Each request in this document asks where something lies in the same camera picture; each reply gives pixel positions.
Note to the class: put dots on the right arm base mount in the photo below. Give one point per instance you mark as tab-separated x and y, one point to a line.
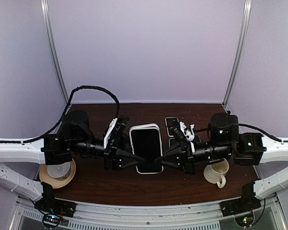
242	210

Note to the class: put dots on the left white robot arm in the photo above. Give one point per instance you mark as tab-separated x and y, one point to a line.
75	136

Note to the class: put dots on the tan saucer plate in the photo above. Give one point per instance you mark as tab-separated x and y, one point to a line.
57	183

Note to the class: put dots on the purple phone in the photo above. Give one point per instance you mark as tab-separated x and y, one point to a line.
197	137
172	143

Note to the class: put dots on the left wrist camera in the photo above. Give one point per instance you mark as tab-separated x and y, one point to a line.
116	125

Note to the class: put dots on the aluminium corner post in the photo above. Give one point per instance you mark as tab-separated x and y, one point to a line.
239	51
51	42

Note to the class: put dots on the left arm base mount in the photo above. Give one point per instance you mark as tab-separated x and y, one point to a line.
53	214

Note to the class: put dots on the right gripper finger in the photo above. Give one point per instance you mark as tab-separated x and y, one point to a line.
172	154
173	164

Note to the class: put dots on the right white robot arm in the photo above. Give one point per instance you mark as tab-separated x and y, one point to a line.
226	142

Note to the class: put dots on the cream ribbed mug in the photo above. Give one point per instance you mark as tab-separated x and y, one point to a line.
216	173

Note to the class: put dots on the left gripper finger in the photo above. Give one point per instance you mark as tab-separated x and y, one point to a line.
122	164
126	155

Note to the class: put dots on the clear magsafe phone case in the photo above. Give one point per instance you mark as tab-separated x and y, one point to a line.
197	137

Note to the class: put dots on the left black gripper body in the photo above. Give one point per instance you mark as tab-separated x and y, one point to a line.
109	158

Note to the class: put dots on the dark phone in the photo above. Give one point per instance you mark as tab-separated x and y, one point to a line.
169	120
146	146

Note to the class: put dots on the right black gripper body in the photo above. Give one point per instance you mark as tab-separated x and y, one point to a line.
188	163

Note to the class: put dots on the right aluminium corner post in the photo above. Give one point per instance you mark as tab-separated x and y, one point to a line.
239	51

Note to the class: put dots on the light blue phone case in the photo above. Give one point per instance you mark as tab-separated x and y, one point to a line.
169	143

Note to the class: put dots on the pinkish beige phone case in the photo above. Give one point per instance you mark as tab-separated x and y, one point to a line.
174	124

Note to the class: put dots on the left aluminium corner post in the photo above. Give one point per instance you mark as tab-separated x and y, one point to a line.
51	42

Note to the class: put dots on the white bowl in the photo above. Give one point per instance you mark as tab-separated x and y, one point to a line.
59	171

